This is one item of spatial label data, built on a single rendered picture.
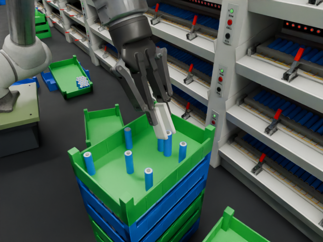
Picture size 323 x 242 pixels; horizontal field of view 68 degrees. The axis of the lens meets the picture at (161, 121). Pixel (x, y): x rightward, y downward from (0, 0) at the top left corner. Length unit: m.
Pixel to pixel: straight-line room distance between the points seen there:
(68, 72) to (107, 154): 1.31
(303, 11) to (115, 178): 0.61
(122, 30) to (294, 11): 0.47
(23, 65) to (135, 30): 0.92
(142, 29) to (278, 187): 0.77
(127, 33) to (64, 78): 1.46
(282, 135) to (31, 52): 1.09
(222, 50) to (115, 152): 0.51
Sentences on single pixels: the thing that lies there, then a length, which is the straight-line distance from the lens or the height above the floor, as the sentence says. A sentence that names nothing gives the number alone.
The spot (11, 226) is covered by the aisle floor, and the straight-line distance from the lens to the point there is 1.13.
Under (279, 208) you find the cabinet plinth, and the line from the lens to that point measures 1.09.
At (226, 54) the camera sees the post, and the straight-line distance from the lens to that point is 0.89.
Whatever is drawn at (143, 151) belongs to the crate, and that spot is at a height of 0.40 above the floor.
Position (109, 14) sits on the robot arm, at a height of 0.76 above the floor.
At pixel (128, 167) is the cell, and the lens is 0.59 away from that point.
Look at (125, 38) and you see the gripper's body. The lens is 0.44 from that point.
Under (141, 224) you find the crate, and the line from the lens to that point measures 0.56.
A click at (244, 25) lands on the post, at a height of 0.65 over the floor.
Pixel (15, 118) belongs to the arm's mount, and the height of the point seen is 0.22.
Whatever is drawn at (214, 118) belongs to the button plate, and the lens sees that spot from 1.03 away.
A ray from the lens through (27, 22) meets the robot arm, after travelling 1.19.
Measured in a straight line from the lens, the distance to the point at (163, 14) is 1.26.
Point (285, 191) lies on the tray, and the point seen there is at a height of 0.13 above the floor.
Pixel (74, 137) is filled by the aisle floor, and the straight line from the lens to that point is 1.40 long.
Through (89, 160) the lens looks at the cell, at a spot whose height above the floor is 0.46.
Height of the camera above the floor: 0.86
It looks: 37 degrees down
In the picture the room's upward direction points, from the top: straight up
